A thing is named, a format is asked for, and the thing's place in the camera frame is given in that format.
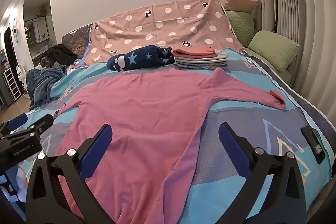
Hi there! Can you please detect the navy star print fleece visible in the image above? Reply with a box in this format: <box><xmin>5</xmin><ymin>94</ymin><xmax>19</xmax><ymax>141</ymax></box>
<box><xmin>106</xmin><ymin>46</ymin><xmax>176</xmax><ymax>72</ymax></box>

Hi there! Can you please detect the white shelf rack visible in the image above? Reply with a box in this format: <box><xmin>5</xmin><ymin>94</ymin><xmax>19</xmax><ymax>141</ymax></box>
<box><xmin>2</xmin><ymin>67</ymin><xmax>22</xmax><ymax>101</ymax></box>

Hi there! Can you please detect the green ribbed pillow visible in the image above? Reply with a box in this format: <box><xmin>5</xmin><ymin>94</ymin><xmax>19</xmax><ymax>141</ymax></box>
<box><xmin>247</xmin><ymin>30</ymin><xmax>300</xmax><ymax>72</ymax></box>
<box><xmin>226</xmin><ymin>11</ymin><xmax>256</xmax><ymax>48</ymax></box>

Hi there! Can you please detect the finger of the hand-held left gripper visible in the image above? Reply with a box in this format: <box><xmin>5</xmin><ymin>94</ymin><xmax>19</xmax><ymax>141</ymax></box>
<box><xmin>0</xmin><ymin>114</ymin><xmax>54</xmax><ymax>141</ymax></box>
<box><xmin>0</xmin><ymin>113</ymin><xmax>28</xmax><ymax>135</ymax></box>

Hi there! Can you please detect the kitchen cabinet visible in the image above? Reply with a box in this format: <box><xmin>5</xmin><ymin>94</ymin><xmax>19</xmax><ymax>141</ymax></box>
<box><xmin>24</xmin><ymin>15</ymin><xmax>51</xmax><ymax>46</ymax></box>

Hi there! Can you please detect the pink polka dot sheet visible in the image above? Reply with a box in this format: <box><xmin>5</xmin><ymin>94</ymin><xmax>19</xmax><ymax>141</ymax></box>
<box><xmin>84</xmin><ymin>0</ymin><xmax>243</xmax><ymax>67</ymax></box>

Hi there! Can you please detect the pink long-sleeved garment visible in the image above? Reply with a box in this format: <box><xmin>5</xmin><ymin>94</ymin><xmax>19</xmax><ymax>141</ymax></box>
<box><xmin>54</xmin><ymin>68</ymin><xmax>286</xmax><ymax>224</ymax></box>

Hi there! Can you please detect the beige pillow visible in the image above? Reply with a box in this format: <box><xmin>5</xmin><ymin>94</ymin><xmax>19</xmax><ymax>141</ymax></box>
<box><xmin>224</xmin><ymin>0</ymin><xmax>260</xmax><ymax>14</ymax></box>

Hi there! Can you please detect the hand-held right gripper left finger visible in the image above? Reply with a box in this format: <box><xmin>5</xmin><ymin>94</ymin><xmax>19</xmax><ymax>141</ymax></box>
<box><xmin>25</xmin><ymin>124</ymin><xmax>116</xmax><ymax>224</ymax></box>

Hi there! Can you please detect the blue and grey printed bedspread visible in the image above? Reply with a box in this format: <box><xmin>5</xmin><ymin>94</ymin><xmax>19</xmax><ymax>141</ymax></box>
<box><xmin>29</xmin><ymin>48</ymin><xmax>336</xmax><ymax>224</ymax></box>

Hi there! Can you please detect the floral purple cloth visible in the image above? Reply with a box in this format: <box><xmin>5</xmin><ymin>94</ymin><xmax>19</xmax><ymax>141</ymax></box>
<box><xmin>67</xmin><ymin>57</ymin><xmax>88</xmax><ymax>71</ymax></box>

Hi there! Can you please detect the white cat plush toy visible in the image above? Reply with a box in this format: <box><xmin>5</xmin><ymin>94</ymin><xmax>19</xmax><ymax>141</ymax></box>
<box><xmin>15</xmin><ymin>63</ymin><xmax>27</xmax><ymax>92</ymax></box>

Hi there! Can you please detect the grey patterned folded garment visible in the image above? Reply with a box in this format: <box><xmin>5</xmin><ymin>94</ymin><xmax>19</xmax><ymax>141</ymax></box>
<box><xmin>175</xmin><ymin>57</ymin><xmax>228</xmax><ymax>70</ymax></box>

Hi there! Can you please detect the blue-grey fleece blanket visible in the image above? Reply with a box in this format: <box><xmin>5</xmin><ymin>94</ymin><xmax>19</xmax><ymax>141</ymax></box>
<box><xmin>26</xmin><ymin>65</ymin><xmax>67</xmax><ymax>110</ymax></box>

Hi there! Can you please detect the grey pleated curtain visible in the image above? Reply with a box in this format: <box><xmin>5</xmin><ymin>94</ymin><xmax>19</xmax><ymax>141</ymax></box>
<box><xmin>239</xmin><ymin>0</ymin><xmax>336</xmax><ymax>119</ymax></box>

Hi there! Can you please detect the black smartphone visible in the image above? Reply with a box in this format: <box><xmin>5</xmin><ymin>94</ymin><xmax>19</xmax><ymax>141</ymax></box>
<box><xmin>301</xmin><ymin>125</ymin><xmax>327</xmax><ymax>165</ymax></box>

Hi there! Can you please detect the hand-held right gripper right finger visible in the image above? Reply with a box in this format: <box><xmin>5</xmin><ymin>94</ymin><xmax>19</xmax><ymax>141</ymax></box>
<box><xmin>218</xmin><ymin>123</ymin><xmax>307</xmax><ymax>224</ymax></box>

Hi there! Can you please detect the black tall cabinet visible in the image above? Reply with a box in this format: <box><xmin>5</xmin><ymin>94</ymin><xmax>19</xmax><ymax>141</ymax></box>
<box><xmin>0</xmin><ymin>25</ymin><xmax>19</xmax><ymax>109</ymax></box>

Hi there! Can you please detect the black clothes pile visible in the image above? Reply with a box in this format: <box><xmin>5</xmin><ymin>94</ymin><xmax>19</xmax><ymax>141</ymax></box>
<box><xmin>41</xmin><ymin>44</ymin><xmax>78</xmax><ymax>67</ymax></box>

